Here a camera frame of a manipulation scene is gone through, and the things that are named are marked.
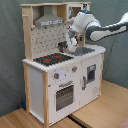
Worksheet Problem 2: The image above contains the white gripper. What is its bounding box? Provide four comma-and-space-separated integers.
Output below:
66, 28, 80, 52

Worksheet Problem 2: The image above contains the small metal toy pot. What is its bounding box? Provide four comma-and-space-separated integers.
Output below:
58, 41, 67, 53

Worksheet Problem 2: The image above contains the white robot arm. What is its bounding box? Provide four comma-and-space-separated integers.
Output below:
65, 10, 128, 52

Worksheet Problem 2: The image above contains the wooden toy kitchen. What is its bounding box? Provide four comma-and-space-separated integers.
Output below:
22, 2, 105, 128

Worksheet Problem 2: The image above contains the grey toy sink basin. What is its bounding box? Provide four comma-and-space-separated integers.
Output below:
71, 47, 94, 56

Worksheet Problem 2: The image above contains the toy microwave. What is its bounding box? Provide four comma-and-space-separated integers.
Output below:
67, 3, 90, 21

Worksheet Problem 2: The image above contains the grey toy range hood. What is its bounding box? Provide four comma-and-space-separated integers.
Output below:
34, 5, 63, 27

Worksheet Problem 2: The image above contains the black toy stovetop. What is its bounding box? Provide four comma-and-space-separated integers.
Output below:
34, 53, 71, 66

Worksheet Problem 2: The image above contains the right red stove knob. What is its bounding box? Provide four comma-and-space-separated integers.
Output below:
72, 66, 78, 72

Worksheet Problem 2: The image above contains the red stove knob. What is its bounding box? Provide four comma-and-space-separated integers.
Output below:
72, 66, 78, 72
54, 73, 60, 79

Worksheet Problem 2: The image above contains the white cabinet door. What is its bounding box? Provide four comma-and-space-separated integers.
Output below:
80, 55, 102, 106

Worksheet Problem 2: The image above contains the left red stove knob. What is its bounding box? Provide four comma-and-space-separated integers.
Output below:
54, 73, 60, 79

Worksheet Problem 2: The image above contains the toy oven door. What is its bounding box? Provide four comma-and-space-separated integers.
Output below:
56, 81, 74, 111

